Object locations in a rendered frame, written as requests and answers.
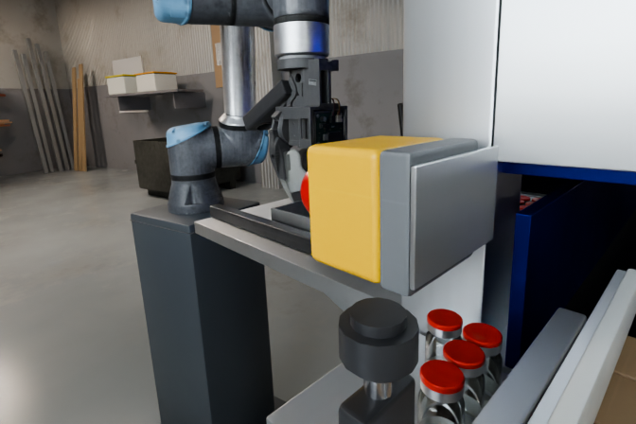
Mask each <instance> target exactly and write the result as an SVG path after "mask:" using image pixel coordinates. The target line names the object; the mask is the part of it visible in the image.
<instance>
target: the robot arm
mask: <svg viewBox="0 0 636 424"><path fill-rule="evenodd" d="M153 7H154V15H155V17H156V18H157V20H159V21H160V22H163V23H173V24H177V25H179V26H184V25H186V24H190V25H213V26H220V34H221V68H222V86H223V104H224V114H223V115H222V116H221V117H220V118H219V124H220V125H219V126H212V127H211V124H210V122H209V121H204V122H198V123H192V124H186V125H182V126H177V127H173V128H170V129H169V130H168V131H167V148H168V160H169V169H170V177H171V187H170V191H169V196H168V212H169V213H172V214H179V215H190V214H200V213H205V212H210V207H209V206H210V205H214V204H218V203H219V204H222V205H224V198H223V195H222V194H221V189H220V187H219V185H218V182H217V180H216V175H215V168H230V167H239V166H251V165H256V164H260V163H262V162H263V161H264V160H265V158H266V156H267V152H268V147H269V154H270V158H271V161H272V164H273V166H274V170H275V172H276V175H277V177H278V178H279V179H280V182H281V184H282V185H283V187H284V189H285V191H286V193H287V194H288V196H289V198H290V199H291V201H292V202H293V203H294V202H297V201H301V194H300V189H301V184H302V180H303V178H304V176H305V174H306V173H307V171H308V148H309V147H310V146H312V145H315V144H323V143H329V142H337V141H344V140H347V106H341V104H340V101H339V99H338V98H331V72H332V71H339V60H331V61H329V60H328V59H326V58H327V57H328V56H329V0H153ZM255 27H260V28H262V29H264V30H266V31H271V32H273V33H274V55H275V56H276V57H277V58H278V59H279V60H277V61H276V64H277V71H283V72H289V74H290V78H289V80H284V79H282V80H281V81H280V82H279V83H278V84H277V85H276V86H275V87H274V88H273V89H272V90H271V91H269V92H268V93H267V94H266V95H265V96H264V97H263V98H262V99H261V100H260V101H259V102H258V103H257V104H256V49H255ZM334 99H336V100H337V101H338V103H335V102H334ZM331 100H332V101H333V103H331ZM270 128H272V129H271V130H270ZM268 130H269V132H268ZM268 134H269V135H270V141H269V136H268ZM292 146H297V148H299V149H301V150H300V151H298V150H296V149H293V150H290V148H291V147H292Z"/></svg>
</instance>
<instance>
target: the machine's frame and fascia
mask: <svg viewBox="0 0 636 424"><path fill-rule="evenodd" d="M493 146H499V152H498V162H506V163H518V164H530V165H544V166H556V167H568V168H592V169H605V170H618V171H630V172H636V0H502V11H501V27H500V43H499V60H498V77H497V93H496V109H495V126H494V142H493Z"/></svg>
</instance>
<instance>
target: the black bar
mask: <svg viewBox="0 0 636 424"><path fill-rule="evenodd" d="M209 207H210V217H211V218H214V219H217V220H219V221H224V222H226V223H229V224H232V225H234V226H236V227H239V228H241V229H244V230H247V231H249V232H252V233H255V234H257V235H260V236H262V237H264V238H267V239H271V240H274V241H277V242H279V243H282V244H285V245H287V246H290V247H292V248H294V249H297V250H300V251H302V252H305V253H308V254H310V255H311V236H310V232H308V231H304V230H301V229H298V228H295V227H292V226H288V225H286V224H283V223H280V222H277V221H271V220H268V219H265V218H262V217H260V216H256V215H253V214H250V213H247V212H244V211H240V210H237V209H235V208H232V207H229V206H225V205H222V204H219V203H218V204H214V205H210V206H209Z"/></svg>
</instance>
